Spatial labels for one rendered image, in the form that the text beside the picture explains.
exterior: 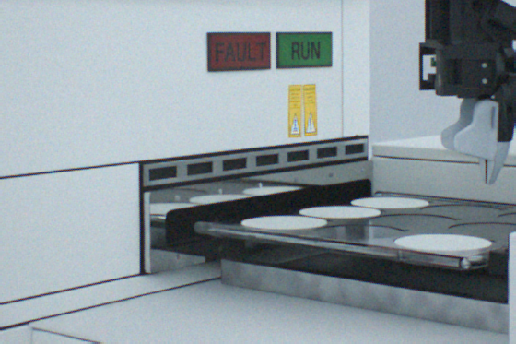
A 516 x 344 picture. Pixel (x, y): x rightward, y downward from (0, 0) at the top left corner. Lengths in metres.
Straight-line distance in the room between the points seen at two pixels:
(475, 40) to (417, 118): 3.27
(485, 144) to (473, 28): 0.12
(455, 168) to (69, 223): 0.57
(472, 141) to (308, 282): 0.26
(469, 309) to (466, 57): 0.26
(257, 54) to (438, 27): 0.34
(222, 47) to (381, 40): 2.87
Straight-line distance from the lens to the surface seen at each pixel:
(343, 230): 1.38
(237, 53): 1.51
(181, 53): 1.45
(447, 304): 1.29
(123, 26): 1.38
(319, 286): 1.39
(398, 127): 4.44
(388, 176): 1.73
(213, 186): 1.48
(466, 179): 1.66
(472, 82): 1.27
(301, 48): 1.61
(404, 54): 4.46
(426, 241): 1.31
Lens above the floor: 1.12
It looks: 3 degrees down
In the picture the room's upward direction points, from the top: straight up
